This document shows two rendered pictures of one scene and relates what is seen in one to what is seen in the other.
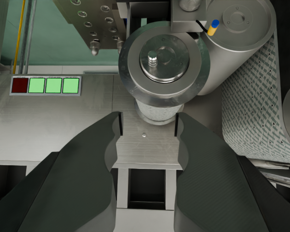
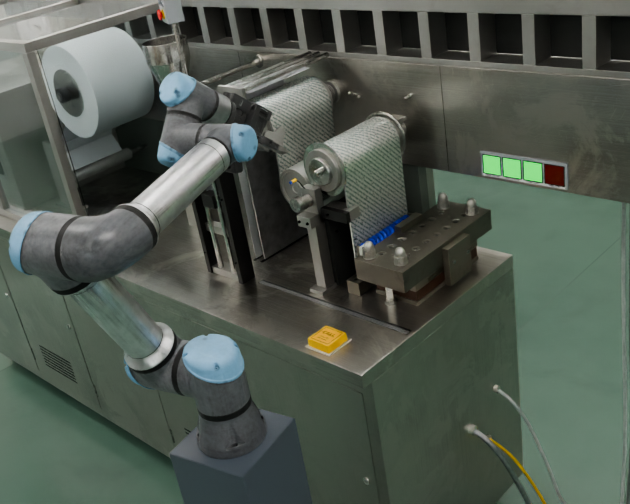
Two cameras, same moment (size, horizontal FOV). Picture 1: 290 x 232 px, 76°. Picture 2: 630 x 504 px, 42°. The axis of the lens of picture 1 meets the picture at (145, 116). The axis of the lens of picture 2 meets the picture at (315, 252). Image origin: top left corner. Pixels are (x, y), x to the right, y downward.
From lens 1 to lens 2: 1.92 m
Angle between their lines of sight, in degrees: 51
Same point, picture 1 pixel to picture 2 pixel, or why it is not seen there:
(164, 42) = (320, 180)
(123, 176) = (425, 48)
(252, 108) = (293, 130)
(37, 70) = not seen: outside the picture
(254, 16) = (289, 188)
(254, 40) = (287, 174)
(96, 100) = (462, 142)
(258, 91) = (289, 143)
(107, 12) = (414, 230)
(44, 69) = not seen: outside the picture
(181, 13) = (311, 194)
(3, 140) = (568, 102)
